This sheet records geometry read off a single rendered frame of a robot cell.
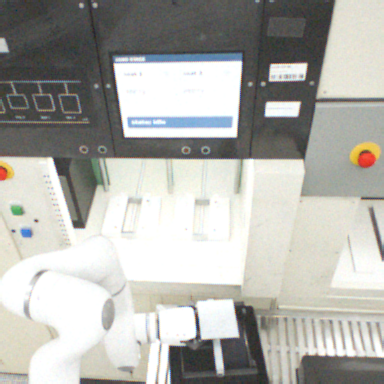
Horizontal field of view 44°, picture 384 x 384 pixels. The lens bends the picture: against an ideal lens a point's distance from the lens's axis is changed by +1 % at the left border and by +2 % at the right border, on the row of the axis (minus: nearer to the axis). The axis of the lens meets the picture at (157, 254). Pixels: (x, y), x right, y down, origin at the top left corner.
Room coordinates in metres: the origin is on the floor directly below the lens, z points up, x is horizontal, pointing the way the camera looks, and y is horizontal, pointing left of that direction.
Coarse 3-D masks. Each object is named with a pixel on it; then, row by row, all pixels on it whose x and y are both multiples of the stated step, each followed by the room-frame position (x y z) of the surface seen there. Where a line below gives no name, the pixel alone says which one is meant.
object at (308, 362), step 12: (312, 360) 0.66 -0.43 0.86; (324, 360) 0.66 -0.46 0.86; (336, 360) 0.65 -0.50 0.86; (348, 360) 0.65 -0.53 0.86; (360, 360) 0.64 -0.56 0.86; (372, 360) 0.64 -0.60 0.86; (300, 372) 0.65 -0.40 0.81; (312, 372) 0.62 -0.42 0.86; (324, 372) 0.62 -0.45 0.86; (336, 372) 0.61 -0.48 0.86; (348, 372) 0.61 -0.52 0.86; (360, 372) 0.61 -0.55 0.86; (372, 372) 0.60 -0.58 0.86
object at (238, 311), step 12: (216, 300) 0.76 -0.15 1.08; (228, 300) 0.75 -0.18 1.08; (204, 312) 0.72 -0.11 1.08; (216, 312) 0.72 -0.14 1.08; (228, 312) 0.71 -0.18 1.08; (240, 312) 0.80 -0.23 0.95; (204, 324) 0.68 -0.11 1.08; (216, 324) 0.68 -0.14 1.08; (228, 324) 0.68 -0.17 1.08; (240, 324) 0.80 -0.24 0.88; (204, 336) 0.65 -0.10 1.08; (216, 336) 0.64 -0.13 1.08; (228, 336) 0.64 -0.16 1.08; (180, 348) 0.68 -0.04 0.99; (204, 348) 0.76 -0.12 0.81; (216, 348) 0.65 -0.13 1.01; (192, 360) 0.75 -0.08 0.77; (216, 360) 0.62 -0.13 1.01; (252, 360) 0.62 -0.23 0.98; (192, 372) 0.60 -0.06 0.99; (204, 372) 0.59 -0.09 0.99; (216, 372) 0.59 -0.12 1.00; (228, 372) 0.59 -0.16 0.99; (240, 372) 0.58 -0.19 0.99; (252, 372) 0.58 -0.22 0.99
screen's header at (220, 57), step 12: (120, 60) 1.02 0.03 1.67; (132, 60) 1.01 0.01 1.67; (144, 60) 1.01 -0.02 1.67; (156, 60) 1.00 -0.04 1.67; (168, 60) 1.00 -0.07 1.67; (180, 60) 0.99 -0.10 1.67; (192, 60) 0.99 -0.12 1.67; (204, 60) 0.98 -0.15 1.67; (216, 60) 0.98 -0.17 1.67; (228, 60) 0.97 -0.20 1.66; (240, 60) 0.97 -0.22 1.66
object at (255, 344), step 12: (252, 312) 0.82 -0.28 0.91; (252, 324) 0.80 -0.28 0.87; (252, 336) 0.78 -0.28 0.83; (168, 348) 0.72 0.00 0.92; (252, 348) 0.76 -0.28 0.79; (180, 360) 0.74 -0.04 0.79; (204, 360) 0.75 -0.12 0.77; (264, 360) 0.64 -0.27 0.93; (180, 372) 0.70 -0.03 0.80; (264, 372) 0.62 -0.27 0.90
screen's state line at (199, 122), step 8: (128, 120) 1.02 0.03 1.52; (136, 120) 1.02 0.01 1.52; (144, 120) 1.01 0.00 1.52; (152, 120) 1.01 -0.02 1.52; (160, 120) 1.00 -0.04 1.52; (168, 120) 1.00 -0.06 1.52; (176, 120) 1.00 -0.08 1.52; (184, 120) 0.99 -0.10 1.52; (192, 120) 0.99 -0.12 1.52; (200, 120) 0.99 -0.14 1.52; (208, 120) 0.98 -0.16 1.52; (216, 120) 0.98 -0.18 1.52; (224, 120) 0.98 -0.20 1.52; (232, 120) 0.97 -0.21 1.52; (128, 128) 1.02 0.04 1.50; (136, 128) 1.02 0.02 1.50; (144, 128) 1.01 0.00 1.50; (152, 128) 1.01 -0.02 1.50; (160, 128) 1.00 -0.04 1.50; (168, 128) 1.00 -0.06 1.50; (176, 128) 1.00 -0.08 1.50; (184, 128) 0.99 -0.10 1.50; (192, 128) 0.99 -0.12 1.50; (200, 128) 0.99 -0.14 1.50
